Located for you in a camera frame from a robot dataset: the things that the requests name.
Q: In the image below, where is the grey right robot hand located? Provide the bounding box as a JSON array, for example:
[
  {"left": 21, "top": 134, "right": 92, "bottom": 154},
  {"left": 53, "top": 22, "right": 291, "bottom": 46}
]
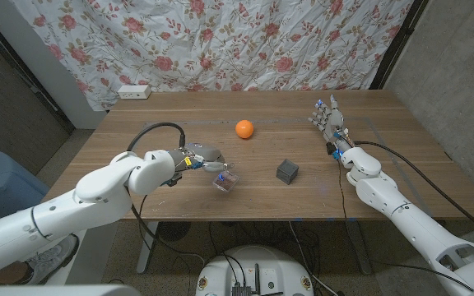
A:
[{"left": 308, "top": 94, "right": 356, "bottom": 157}]

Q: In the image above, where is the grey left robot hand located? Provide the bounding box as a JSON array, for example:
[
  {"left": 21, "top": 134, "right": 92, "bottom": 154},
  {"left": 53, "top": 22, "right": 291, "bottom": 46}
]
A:
[{"left": 166, "top": 142, "right": 235, "bottom": 173}]

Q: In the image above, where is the clear eyeshadow palette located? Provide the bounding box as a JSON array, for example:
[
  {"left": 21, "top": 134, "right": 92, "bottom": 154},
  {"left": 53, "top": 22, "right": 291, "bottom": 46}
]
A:
[{"left": 211, "top": 170, "right": 241, "bottom": 193}]

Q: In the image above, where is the orange fruit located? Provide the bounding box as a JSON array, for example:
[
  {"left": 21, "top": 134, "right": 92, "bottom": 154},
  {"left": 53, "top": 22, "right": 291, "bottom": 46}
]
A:
[{"left": 235, "top": 119, "right": 255, "bottom": 140}]

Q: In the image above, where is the dark grey cube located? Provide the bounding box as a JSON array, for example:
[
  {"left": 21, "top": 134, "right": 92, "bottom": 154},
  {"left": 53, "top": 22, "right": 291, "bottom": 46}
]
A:
[{"left": 276, "top": 158, "right": 300, "bottom": 185}]

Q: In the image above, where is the black round floor disc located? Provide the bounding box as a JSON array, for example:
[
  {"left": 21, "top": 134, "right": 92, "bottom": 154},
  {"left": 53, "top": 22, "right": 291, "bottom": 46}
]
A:
[{"left": 158, "top": 221, "right": 192, "bottom": 242}]

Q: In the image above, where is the white power strip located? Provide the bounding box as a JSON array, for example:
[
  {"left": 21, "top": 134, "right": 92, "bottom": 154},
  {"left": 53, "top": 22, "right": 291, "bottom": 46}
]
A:
[{"left": 117, "top": 84, "right": 152, "bottom": 100}]

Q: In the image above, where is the black backdrop stand pole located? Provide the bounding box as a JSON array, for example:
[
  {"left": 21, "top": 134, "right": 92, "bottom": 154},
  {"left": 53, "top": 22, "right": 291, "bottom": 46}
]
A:
[{"left": 369, "top": 0, "right": 430, "bottom": 90}]

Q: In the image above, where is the white table leg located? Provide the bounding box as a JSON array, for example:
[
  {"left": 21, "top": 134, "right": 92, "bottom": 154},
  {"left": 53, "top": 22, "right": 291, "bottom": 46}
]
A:
[{"left": 136, "top": 221, "right": 160, "bottom": 275}]

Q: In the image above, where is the floral backdrop cloth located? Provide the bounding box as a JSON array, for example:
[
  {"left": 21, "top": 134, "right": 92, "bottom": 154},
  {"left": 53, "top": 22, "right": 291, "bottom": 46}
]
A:
[{"left": 8, "top": 0, "right": 415, "bottom": 112}]

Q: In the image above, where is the white robot torso base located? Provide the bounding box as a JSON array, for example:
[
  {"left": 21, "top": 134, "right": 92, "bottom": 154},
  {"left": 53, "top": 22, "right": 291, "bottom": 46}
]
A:
[{"left": 194, "top": 245, "right": 315, "bottom": 296}]

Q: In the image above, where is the grey table leg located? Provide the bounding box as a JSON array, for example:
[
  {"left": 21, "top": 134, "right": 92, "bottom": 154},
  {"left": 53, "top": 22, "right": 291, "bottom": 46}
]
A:
[{"left": 346, "top": 220, "right": 374, "bottom": 275}]

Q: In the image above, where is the grey sneaker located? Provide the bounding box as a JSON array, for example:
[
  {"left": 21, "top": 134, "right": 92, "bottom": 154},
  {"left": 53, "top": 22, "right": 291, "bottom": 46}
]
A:
[{"left": 14, "top": 234, "right": 80, "bottom": 285}]

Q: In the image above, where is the person's bare leg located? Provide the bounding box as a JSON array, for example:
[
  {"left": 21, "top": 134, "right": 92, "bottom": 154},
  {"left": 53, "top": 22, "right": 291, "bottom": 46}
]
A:
[{"left": 0, "top": 258, "right": 28, "bottom": 285}]

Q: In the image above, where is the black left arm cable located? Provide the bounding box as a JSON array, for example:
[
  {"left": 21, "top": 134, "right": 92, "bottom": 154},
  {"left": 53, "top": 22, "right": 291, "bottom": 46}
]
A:
[{"left": 126, "top": 122, "right": 205, "bottom": 268}]

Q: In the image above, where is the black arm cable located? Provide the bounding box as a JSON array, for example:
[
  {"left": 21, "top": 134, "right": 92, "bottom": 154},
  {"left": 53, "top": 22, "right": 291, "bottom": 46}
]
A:
[
  {"left": 126, "top": 122, "right": 205, "bottom": 268},
  {"left": 354, "top": 140, "right": 474, "bottom": 243}
]

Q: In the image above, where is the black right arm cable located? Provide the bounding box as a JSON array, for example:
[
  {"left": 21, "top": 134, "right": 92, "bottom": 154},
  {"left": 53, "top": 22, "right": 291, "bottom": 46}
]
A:
[{"left": 354, "top": 140, "right": 474, "bottom": 243}]

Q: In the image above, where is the white floor cable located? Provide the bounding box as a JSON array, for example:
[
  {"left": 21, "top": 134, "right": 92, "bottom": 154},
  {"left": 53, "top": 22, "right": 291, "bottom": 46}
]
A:
[{"left": 288, "top": 221, "right": 339, "bottom": 296}]

